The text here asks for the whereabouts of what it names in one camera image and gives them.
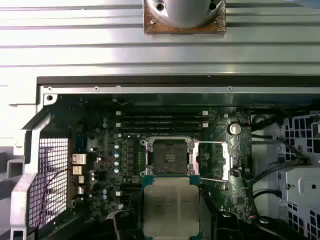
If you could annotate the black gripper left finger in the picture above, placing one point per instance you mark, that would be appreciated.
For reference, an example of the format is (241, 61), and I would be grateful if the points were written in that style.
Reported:
(125, 227)

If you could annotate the metal rear port block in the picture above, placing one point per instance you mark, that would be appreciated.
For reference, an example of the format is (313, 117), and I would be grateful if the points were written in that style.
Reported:
(77, 170)
(81, 190)
(81, 179)
(79, 159)

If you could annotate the silver CPU chip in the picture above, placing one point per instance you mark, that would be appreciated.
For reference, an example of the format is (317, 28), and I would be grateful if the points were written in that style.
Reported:
(172, 205)

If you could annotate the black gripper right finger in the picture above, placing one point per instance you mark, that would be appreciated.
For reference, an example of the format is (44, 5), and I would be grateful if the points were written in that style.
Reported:
(230, 227)

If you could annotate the black RAM slot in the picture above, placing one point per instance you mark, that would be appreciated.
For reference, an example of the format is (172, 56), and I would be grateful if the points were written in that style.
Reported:
(162, 116)
(162, 127)

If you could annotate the CPU socket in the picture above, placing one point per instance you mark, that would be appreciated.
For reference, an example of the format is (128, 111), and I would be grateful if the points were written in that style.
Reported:
(170, 156)

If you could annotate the perforated metal drive cage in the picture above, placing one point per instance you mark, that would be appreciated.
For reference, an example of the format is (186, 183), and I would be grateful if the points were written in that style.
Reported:
(302, 185)

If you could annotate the green motherboard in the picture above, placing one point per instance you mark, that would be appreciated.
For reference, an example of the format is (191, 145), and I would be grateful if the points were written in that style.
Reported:
(220, 200)

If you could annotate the black PC case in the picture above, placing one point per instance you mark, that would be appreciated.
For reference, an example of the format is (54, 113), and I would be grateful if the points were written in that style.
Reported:
(175, 80)

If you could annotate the metal socket cover frame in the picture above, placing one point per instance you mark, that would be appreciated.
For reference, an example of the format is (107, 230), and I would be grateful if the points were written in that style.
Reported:
(225, 162)

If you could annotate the brown square base plate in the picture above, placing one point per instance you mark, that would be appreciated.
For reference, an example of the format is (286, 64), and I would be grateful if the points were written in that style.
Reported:
(185, 31)

